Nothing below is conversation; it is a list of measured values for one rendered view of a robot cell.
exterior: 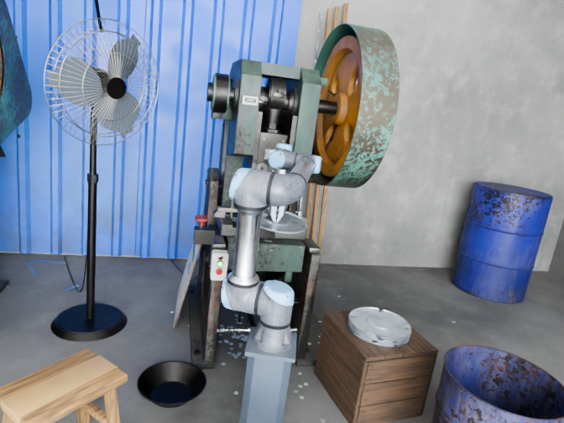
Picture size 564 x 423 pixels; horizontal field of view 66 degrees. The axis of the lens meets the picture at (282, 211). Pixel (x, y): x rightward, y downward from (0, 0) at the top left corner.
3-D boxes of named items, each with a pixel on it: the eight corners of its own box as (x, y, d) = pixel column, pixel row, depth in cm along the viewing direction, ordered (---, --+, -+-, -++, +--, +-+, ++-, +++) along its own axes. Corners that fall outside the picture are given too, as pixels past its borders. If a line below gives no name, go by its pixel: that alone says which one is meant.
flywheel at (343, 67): (357, 43, 254) (336, 163, 276) (326, 37, 249) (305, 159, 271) (420, 39, 187) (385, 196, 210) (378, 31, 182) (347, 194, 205)
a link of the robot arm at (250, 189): (255, 321, 156) (272, 175, 140) (216, 313, 159) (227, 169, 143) (263, 305, 168) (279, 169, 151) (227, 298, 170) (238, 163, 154)
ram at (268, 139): (283, 191, 219) (290, 133, 212) (254, 189, 215) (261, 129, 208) (276, 184, 235) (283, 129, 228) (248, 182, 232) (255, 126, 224)
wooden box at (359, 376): (422, 415, 201) (438, 350, 193) (352, 428, 187) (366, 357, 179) (376, 364, 237) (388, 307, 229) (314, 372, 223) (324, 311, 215)
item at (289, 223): (242, 224, 193) (242, 222, 192) (252, 205, 220) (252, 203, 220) (305, 238, 192) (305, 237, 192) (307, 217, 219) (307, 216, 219)
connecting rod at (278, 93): (284, 149, 216) (294, 78, 207) (261, 147, 213) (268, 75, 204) (276, 144, 235) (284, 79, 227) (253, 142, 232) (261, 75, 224)
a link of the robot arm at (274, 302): (288, 329, 154) (293, 295, 151) (252, 321, 156) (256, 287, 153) (294, 314, 166) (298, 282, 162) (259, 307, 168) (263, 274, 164)
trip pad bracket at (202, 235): (211, 267, 207) (216, 228, 203) (191, 266, 205) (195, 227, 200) (211, 263, 213) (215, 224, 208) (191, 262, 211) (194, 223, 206)
